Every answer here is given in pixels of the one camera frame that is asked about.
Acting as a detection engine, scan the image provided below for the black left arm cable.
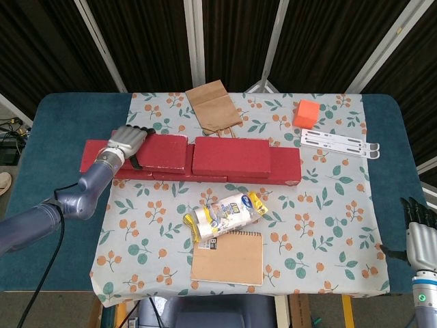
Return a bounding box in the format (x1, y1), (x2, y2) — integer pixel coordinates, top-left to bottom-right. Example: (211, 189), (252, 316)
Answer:
(20, 182), (81, 328)

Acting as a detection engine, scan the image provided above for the dark pleated curtain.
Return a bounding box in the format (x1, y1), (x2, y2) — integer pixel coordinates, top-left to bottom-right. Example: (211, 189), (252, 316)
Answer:
(0, 0), (437, 172)

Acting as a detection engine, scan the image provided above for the floral print tablecloth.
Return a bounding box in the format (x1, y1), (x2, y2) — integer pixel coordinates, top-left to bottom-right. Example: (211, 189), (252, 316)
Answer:
(89, 92), (391, 308)

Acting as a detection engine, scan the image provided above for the plastic pack of white rolls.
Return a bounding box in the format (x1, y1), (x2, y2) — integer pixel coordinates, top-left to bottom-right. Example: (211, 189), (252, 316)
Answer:
(183, 191), (269, 244)

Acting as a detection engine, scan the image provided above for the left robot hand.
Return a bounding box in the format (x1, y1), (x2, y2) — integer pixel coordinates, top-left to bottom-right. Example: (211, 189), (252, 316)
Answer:
(108, 125), (156, 171)

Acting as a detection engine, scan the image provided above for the grey tripod stand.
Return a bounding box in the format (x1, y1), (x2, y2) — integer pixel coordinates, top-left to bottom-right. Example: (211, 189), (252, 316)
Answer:
(245, 70), (284, 94)

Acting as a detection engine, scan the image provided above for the white partition frame post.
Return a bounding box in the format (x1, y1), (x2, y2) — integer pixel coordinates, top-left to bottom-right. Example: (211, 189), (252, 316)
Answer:
(183, 0), (206, 88)
(344, 0), (414, 95)
(262, 0), (291, 83)
(74, 0), (128, 93)

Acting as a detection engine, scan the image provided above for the brown paper bag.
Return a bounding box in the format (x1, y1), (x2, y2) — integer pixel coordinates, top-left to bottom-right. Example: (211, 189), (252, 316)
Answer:
(184, 79), (244, 137)

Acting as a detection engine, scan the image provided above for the orange foam cube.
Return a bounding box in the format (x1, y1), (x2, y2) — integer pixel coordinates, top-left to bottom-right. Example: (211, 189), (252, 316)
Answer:
(292, 99), (321, 129)

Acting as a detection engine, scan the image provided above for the beige slipper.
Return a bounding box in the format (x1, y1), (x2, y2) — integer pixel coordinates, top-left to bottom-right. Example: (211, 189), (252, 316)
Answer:
(0, 172), (13, 196)

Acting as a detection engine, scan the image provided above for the grey-blue robot torso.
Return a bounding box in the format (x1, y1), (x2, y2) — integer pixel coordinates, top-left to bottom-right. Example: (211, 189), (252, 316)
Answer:
(138, 295), (277, 328)

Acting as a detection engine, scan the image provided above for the kraft spiral notebook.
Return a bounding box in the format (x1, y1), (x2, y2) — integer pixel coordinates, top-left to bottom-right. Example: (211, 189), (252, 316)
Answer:
(190, 229), (268, 286)

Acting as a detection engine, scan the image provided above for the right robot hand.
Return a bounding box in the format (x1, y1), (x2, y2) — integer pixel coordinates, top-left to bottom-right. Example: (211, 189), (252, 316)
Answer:
(380, 196), (437, 274)

